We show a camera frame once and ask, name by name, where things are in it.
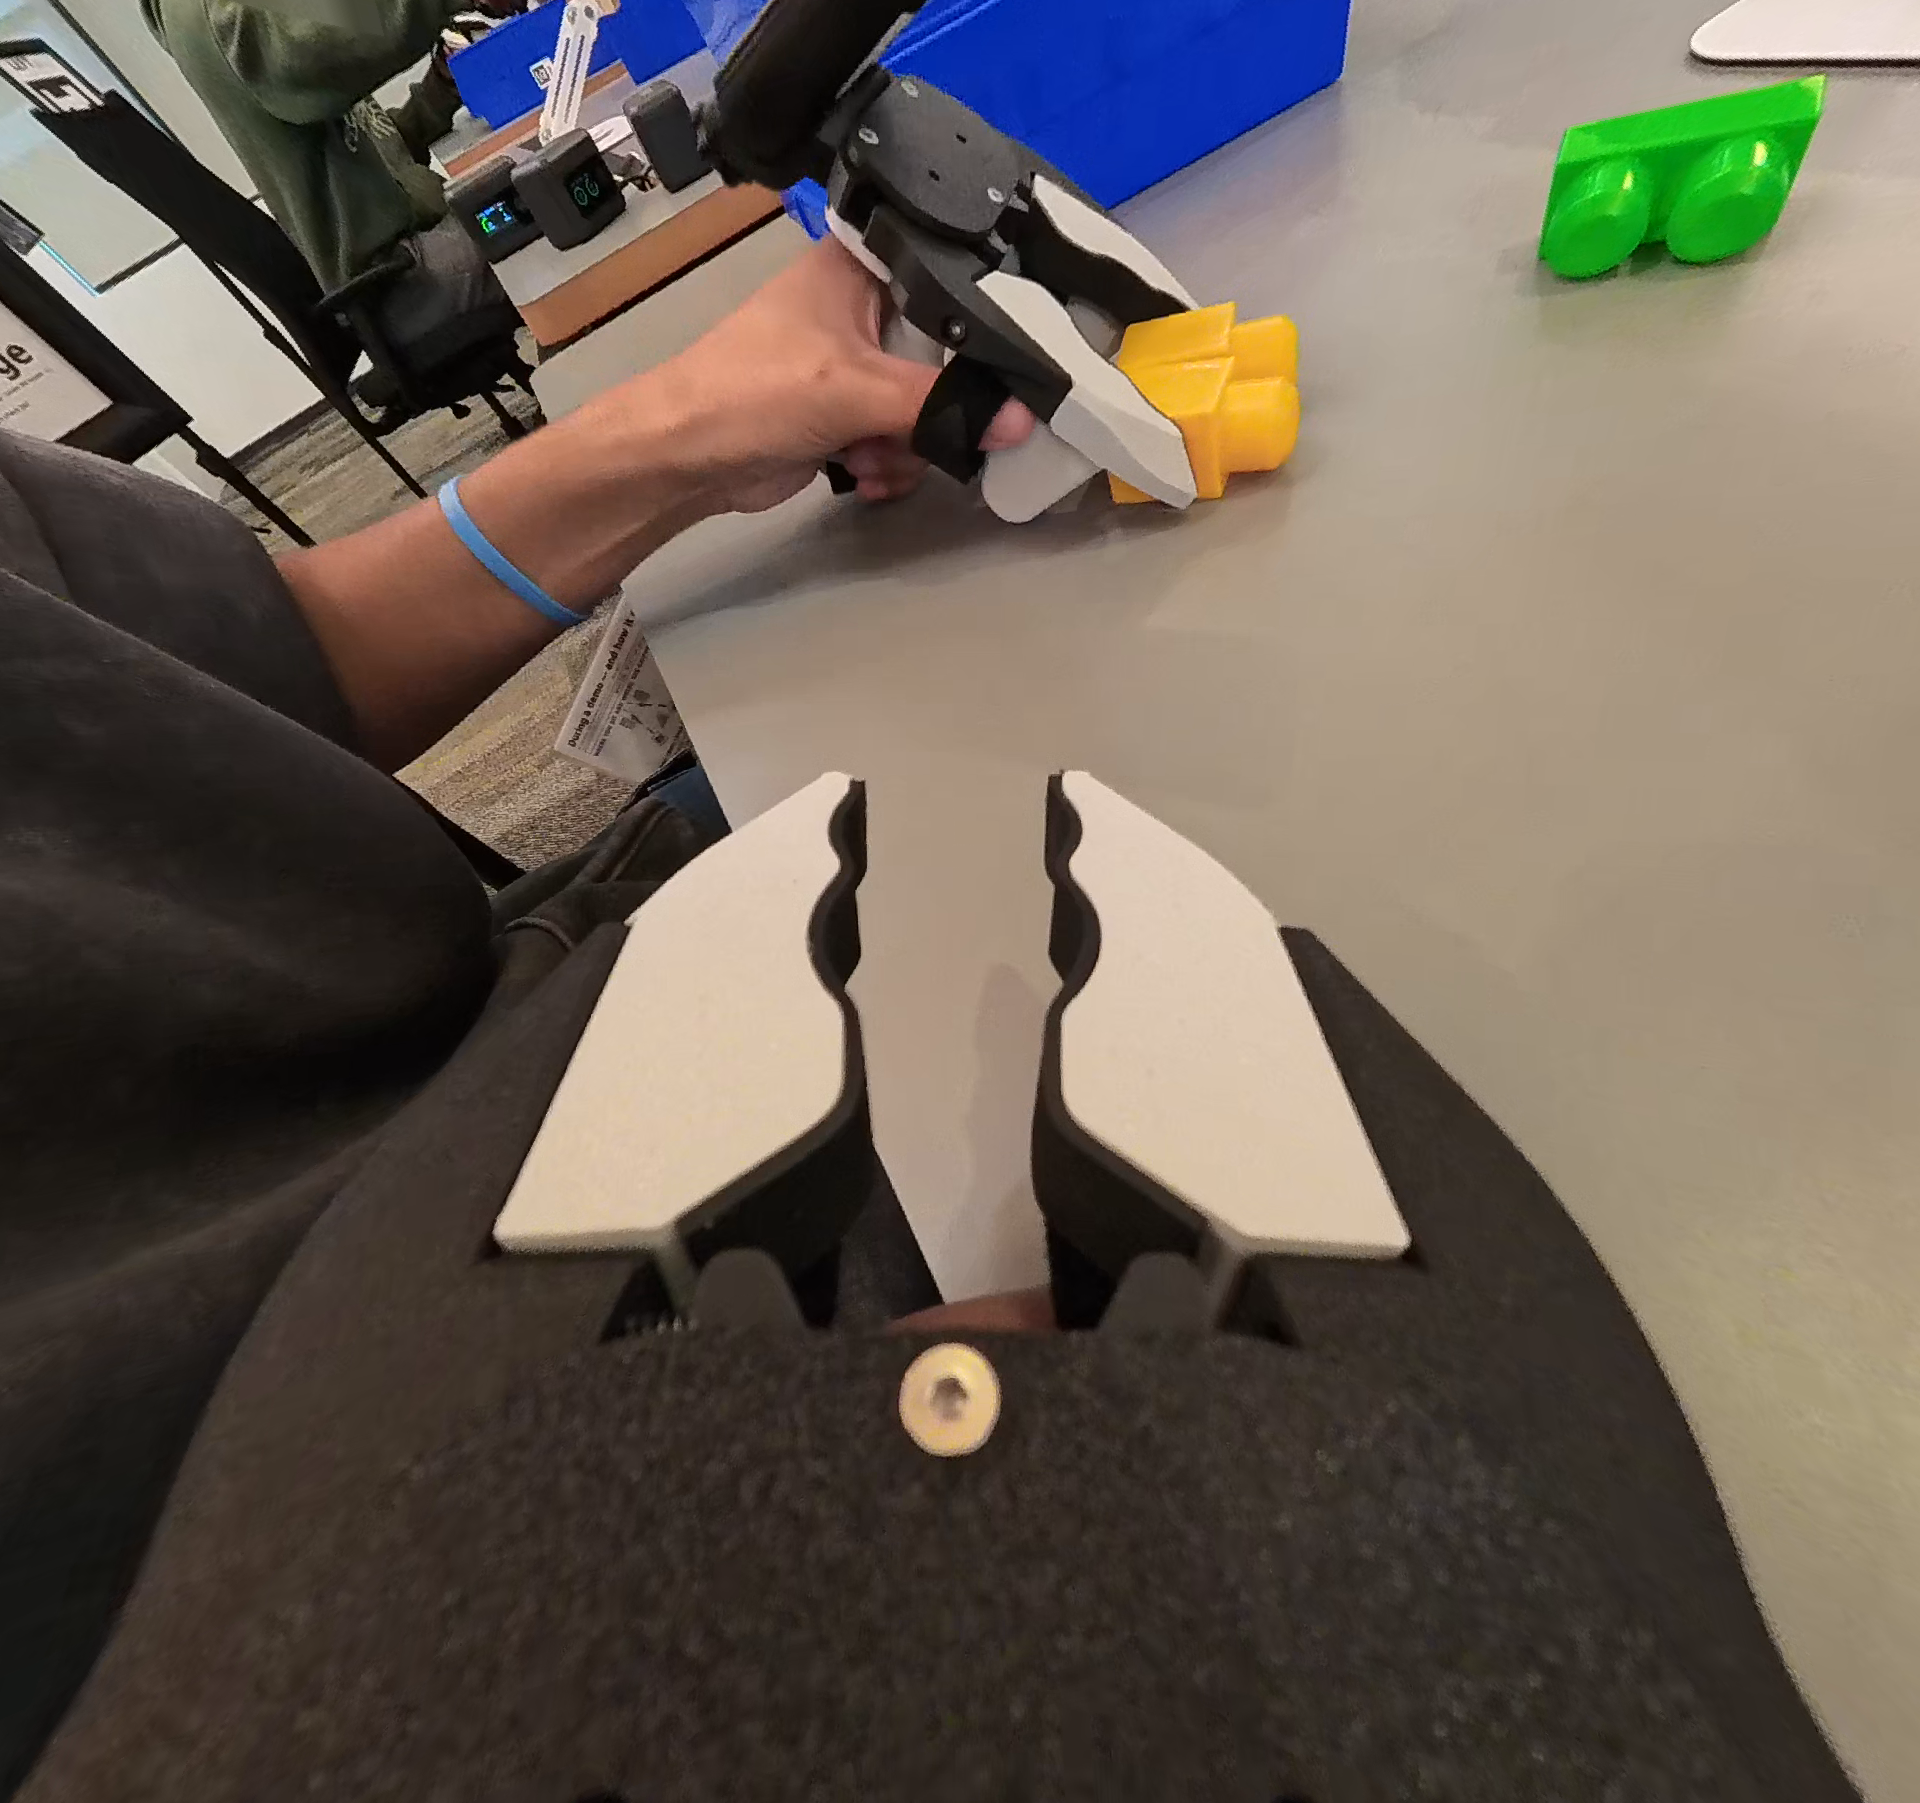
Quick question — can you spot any black office chair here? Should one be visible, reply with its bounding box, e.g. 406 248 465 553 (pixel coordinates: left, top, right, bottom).
30 94 544 502

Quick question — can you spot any person's left hand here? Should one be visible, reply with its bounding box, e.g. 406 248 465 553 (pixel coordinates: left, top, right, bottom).
675 242 1041 516

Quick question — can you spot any blue plastic bin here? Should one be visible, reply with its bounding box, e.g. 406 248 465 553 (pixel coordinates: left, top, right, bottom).
885 0 1370 210
446 0 901 129

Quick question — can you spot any blue wristband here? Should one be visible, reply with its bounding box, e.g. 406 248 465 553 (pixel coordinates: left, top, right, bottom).
438 475 591 629

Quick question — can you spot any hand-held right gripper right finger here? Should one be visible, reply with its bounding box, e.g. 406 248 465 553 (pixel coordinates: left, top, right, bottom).
1032 769 1415 1331

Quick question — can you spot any green two-stud block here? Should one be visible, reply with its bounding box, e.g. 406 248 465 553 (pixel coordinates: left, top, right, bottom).
1540 74 1829 283

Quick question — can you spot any printed paper sheet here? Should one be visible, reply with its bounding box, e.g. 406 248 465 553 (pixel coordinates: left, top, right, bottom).
553 587 666 784

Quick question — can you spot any person's dark sweatshirt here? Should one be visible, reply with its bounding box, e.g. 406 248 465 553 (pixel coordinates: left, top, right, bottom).
0 429 730 1803

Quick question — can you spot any person's left forearm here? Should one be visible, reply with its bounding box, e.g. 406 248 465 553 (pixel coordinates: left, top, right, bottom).
276 377 722 773

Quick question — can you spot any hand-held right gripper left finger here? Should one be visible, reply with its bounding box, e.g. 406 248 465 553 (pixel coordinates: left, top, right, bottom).
492 770 875 1331

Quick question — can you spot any black framed sign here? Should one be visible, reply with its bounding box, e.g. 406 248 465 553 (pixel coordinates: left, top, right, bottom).
0 33 200 487

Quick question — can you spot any grey desk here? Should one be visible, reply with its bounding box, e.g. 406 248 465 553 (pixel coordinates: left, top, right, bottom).
533 0 1920 1803

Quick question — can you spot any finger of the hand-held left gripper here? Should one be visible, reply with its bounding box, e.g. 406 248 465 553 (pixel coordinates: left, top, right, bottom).
1024 175 1205 325
972 269 1205 514

